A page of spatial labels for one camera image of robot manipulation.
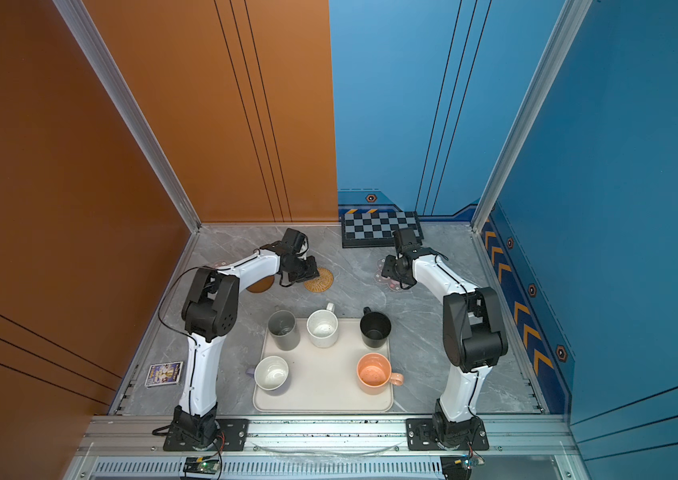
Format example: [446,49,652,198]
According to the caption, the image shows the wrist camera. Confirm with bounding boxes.
[281,228,309,256]
[393,228,422,260]

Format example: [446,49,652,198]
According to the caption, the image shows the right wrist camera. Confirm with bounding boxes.
[393,228,422,260]

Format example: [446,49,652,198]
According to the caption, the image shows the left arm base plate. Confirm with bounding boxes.
[162,418,249,453]

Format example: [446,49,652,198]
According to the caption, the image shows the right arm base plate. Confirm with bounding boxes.
[405,416,490,452]

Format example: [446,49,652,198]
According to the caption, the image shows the purple card box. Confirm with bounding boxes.
[145,361,184,388]

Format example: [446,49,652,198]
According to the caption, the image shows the cream serving tray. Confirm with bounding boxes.
[253,318,394,414]

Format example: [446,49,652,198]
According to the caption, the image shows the rattan woven round coaster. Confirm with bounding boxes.
[303,267,334,293]

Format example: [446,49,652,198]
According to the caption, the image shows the circuit board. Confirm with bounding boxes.
[440,455,484,480]
[181,456,222,479]

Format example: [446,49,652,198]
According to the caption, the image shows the white mug purple handle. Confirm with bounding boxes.
[246,355,290,395]

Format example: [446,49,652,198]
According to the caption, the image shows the pink flower coaster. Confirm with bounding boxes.
[375,258,402,292]

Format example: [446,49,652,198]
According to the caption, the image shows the black chessboard box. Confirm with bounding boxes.
[340,209,424,249]

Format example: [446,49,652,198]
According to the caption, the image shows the brown wooden round coaster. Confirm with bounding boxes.
[246,275,275,294]

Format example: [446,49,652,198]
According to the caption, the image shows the black mug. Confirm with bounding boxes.
[359,307,392,349]

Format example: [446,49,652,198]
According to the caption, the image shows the aluminium front rail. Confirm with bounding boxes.
[64,414,589,479]

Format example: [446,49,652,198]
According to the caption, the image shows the right circuit board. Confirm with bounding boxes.
[440,455,484,480]

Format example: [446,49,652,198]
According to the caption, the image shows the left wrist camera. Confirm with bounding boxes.
[281,228,309,256]

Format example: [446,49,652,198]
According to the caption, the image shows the orange mug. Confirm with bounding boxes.
[356,353,405,395]

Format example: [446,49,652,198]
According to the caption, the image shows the left circuit board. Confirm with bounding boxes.
[181,456,222,479]

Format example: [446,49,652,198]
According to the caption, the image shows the white speckled mug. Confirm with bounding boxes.
[306,302,339,349]

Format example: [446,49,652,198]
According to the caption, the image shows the grey mug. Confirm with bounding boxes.
[267,310,300,351]

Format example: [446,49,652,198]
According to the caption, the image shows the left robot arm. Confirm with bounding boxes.
[168,248,319,450]

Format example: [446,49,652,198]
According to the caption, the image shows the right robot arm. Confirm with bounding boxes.
[381,253,509,451]

